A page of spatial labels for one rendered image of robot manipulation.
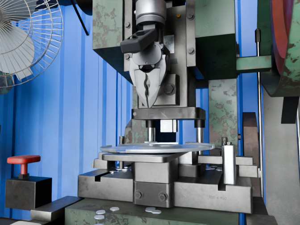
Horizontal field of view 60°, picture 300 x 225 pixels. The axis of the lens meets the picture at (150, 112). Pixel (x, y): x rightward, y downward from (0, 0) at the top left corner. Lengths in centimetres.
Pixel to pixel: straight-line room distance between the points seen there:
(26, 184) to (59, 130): 167
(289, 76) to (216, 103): 36
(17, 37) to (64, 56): 121
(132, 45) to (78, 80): 176
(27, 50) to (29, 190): 75
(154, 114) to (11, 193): 42
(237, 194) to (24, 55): 102
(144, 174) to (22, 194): 30
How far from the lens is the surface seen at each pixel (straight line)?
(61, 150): 238
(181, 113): 71
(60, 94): 239
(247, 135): 102
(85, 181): 75
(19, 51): 132
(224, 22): 69
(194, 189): 64
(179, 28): 75
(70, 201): 75
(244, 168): 75
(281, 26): 111
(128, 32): 76
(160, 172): 62
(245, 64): 89
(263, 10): 136
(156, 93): 60
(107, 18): 79
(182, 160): 74
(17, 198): 75
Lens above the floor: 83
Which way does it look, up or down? 4 degrees up
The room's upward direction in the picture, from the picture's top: straight up
